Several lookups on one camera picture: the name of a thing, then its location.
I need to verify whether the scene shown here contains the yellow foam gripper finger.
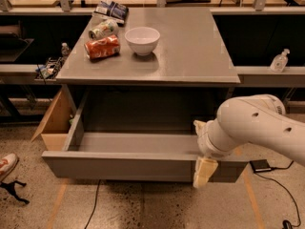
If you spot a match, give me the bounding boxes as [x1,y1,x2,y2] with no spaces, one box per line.
[193,120,206,136]
[193,157,218,189]

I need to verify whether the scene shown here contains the wire basket with items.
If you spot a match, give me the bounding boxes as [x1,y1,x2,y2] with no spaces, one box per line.
[35,57,63,80]

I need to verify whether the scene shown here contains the grey top drawer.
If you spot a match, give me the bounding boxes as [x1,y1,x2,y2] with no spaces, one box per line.
[41,89,249,184]

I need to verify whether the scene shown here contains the white ceramic bowl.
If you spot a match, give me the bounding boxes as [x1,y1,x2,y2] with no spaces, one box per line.
[125,27,160,56]

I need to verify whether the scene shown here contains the black pedal cable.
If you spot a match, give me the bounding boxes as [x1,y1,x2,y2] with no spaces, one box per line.
[254,159,303,229]

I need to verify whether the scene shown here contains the black foot pedal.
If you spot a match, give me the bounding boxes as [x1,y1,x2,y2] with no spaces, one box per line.
[250,159,272,173]

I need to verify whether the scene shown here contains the clear sanitizer pump bottle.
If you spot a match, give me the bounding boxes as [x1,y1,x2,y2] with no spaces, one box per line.
[270,49,290,73]

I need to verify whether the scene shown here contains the orange soda can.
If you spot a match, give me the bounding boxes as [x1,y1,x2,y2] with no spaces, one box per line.
[84,34,120,60]

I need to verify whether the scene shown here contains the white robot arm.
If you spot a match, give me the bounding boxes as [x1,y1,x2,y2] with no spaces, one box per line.
[193,94,305,189]

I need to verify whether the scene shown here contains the cardboard box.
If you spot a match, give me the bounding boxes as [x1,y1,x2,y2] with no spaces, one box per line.
[31,90,73,151]

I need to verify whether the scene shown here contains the small plastic water bottle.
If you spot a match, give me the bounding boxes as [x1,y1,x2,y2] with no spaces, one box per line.
[61,42,71,61]

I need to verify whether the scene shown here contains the white orange sneaker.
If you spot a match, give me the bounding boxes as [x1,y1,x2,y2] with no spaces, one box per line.
[0,154,18,181]

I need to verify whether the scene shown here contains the blue chip bag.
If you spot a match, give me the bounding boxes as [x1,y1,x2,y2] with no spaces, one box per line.
[94,0,129,25]

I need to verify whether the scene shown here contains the black tripod stand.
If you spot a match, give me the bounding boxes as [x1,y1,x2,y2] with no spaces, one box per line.
[0,180,30,204]

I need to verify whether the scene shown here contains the black floor power cable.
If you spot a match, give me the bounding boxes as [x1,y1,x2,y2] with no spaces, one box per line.
[83,178,102,229]

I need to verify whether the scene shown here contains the green white soda can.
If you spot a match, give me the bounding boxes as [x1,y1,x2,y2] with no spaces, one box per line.
[89,19,118,40]

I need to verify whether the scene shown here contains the grey drawer cabinet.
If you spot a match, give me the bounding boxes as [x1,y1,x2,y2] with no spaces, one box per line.
[55,7,241,135]

